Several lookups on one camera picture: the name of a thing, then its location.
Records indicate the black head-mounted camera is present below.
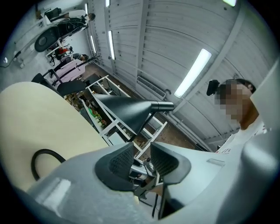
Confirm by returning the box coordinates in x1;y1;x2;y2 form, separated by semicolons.
206;79;221;97

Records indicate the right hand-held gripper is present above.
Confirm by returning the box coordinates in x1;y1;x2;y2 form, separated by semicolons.
129;158;164;199

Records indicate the person's head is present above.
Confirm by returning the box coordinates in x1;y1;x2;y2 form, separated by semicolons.
218;78;263;130

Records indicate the green tray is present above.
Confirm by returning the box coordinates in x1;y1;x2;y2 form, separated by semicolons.
86;102;98;120

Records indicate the pink garment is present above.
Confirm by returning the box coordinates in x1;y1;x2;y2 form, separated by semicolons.
52;59;86;90

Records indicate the black high-back office chair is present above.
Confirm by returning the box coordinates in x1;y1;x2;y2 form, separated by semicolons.
31;73;87;97

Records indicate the round beige pedestal table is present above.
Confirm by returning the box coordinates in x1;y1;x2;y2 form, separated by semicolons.
0;81;110;193

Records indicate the white metal shelving rack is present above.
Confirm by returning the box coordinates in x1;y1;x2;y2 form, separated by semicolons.
78;75;168;160

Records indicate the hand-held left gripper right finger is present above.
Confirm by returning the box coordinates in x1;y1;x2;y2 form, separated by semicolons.
150;141;259;222

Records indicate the person's white printed shirt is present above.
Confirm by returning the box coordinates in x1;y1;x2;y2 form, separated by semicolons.
215;118;274;158

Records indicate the white ceiling air vent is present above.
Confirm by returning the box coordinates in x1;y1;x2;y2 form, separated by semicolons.
136;75;166;97

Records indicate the black desk lamp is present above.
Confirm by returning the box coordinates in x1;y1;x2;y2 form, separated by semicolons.
30;93;175;182

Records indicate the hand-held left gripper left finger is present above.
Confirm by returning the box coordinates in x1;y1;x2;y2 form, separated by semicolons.
27;141;140;224

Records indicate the thin black cable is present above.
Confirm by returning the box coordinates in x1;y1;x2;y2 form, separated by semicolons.
151;185;166;220

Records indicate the black coat rack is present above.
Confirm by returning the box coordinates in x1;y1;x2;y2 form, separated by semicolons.
49;55;101;85

